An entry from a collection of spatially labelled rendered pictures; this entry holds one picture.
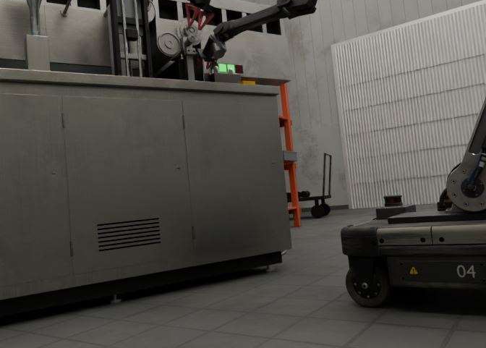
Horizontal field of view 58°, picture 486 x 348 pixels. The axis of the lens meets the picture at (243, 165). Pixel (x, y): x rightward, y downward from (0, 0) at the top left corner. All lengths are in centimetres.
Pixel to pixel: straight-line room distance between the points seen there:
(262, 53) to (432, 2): 571
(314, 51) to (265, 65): 598
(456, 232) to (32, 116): 145
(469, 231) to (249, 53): 202
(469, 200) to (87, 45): 196
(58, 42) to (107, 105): 76
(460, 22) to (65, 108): 710
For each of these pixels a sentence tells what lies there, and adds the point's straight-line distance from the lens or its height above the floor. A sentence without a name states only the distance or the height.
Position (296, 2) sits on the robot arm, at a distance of 203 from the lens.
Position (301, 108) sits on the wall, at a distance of 885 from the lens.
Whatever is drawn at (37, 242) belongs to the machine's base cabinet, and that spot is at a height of 28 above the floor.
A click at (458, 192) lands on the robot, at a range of 144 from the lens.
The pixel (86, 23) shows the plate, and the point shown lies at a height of 137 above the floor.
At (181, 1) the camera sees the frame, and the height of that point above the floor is 158.
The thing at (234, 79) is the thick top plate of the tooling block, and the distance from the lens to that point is 239.
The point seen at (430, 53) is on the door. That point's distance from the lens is 814.
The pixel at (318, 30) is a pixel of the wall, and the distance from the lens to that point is 902.
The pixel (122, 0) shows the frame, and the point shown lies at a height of 130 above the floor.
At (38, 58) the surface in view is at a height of 106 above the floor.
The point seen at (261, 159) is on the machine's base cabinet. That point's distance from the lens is 210.
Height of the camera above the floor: 36
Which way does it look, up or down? 4 degrees up
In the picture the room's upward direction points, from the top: 5 degrees counter-clockwise
